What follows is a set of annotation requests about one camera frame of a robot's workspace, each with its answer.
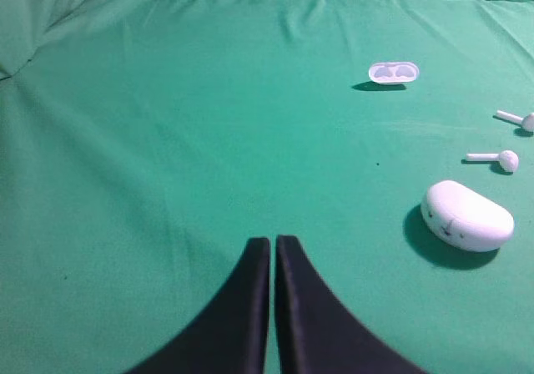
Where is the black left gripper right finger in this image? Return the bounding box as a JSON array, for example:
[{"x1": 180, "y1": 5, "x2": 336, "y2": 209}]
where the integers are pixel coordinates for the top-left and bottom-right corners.
[{"x1": 275, "y1": 235, "x2": 423, "y2": 373}]

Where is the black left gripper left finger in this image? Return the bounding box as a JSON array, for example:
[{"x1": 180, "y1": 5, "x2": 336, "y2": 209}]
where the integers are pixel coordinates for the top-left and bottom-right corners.
[{"x1": 128, "y1": 237, "x2": 270, "y2": 373}]

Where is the white bluetooth earbud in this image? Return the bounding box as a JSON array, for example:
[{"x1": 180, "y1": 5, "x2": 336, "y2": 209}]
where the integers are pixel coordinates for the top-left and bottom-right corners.
[
  {"x1": 465, "y1": 150, "x2": 519, "y2": 173},
  {"x1": 495, "y1": 110, "x2": 534, "y2": 133}
]

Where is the white earbud charging case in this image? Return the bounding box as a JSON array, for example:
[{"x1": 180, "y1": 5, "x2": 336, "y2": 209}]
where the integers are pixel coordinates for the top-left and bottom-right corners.
[{"x1": 420, "y1": 180, "x2": 515, "y2": 253}]

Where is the green table cloth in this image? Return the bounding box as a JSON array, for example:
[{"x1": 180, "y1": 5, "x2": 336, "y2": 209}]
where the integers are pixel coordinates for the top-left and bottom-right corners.
[{"x1": 1, "y1": 0, "x2": 533, "y2": 373}]

